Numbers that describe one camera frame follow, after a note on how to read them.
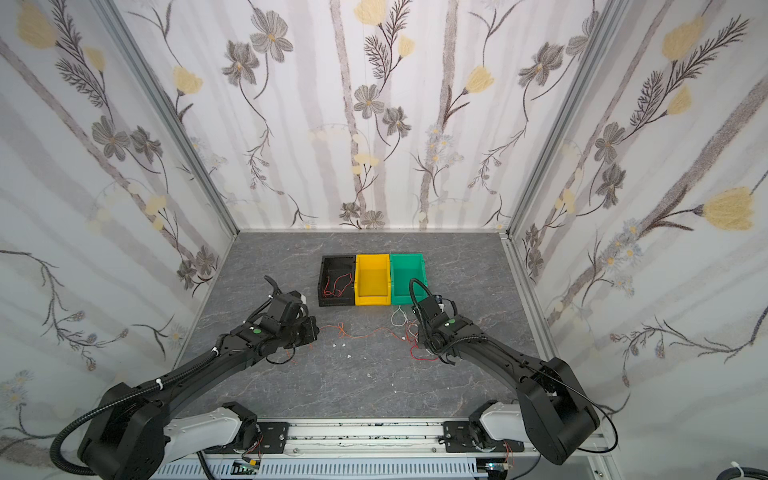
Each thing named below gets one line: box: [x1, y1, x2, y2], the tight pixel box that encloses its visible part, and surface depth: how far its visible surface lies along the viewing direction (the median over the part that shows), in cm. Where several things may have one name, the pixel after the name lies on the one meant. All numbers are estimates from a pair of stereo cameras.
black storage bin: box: [318, 254, 355, 307], surface depth 103 cm
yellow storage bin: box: [354, 254, 391, 306], surface depth 103 cm
